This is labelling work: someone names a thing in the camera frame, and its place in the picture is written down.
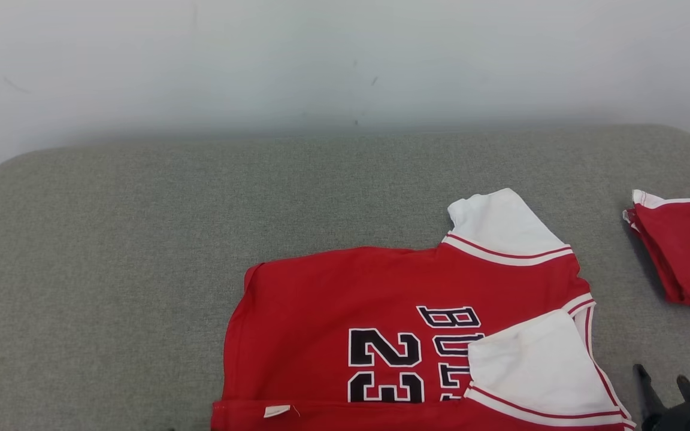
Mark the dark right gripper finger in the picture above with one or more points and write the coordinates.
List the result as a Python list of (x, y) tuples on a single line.
[(647, 392), (687, 389)]

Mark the red shorts white waistband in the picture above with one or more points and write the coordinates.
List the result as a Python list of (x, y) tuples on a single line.
[(686, 251)]

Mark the red jersey number 23 print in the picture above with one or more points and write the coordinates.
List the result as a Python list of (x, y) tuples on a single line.
[(321, 299)]

